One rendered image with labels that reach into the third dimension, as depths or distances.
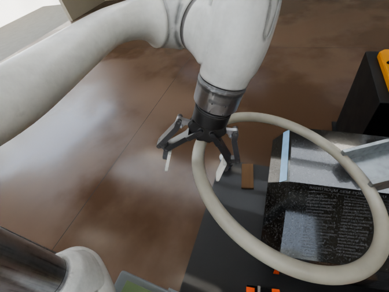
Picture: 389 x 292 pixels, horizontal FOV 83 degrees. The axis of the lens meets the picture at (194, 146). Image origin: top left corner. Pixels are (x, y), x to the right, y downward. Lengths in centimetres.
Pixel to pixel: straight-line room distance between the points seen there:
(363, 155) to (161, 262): 144
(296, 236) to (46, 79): 103
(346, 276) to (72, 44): 55
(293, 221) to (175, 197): 115
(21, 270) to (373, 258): 68
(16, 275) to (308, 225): 96
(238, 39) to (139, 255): 172
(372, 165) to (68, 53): 78
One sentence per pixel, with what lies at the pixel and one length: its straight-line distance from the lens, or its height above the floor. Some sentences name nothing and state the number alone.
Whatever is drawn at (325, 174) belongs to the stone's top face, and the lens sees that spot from 108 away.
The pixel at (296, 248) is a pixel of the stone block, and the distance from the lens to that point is 112.
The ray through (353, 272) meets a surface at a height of 119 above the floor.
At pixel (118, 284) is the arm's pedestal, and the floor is 80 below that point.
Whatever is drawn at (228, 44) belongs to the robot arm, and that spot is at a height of 153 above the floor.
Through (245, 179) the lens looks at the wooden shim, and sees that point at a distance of 195.
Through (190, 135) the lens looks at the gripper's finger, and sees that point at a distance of 47.
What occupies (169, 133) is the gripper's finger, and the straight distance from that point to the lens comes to 48.
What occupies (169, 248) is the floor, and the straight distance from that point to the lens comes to 182.
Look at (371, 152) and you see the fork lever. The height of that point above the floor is 109.
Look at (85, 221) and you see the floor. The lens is 224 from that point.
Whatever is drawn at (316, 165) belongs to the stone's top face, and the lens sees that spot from 110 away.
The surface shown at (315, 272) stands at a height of 122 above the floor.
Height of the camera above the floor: 167
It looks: 47 degrees down
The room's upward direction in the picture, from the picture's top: 15 degrees counter-clockwise
